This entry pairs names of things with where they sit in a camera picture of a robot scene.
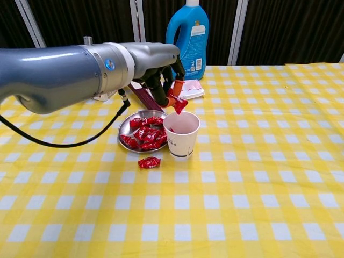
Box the blue detergent pump bottle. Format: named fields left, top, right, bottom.
left=165, top=0, right=210, bottom=81

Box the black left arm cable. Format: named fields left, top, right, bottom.
left=0, top=90, right=132, bottom=148

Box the long maroon box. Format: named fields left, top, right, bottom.
left=127, top=83, right=165, bottom=113

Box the pink wet wipes pack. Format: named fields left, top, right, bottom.
left=161, top=80, right=205, bottom=101

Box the round silver metal plate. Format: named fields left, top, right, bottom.
left=118, top=109, right=169, bottom=154

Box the black pleated curtain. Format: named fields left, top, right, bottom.
left=0, top=0, right=344, bottom=68

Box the white paper cup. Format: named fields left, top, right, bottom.
left=163, top=112, right=201, bottom=159

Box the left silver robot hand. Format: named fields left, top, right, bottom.
left=131, top=42, right=186, bottom=109

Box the yellow white checked tablecloth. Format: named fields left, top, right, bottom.
left=0, top=63, right=344, bottom=258

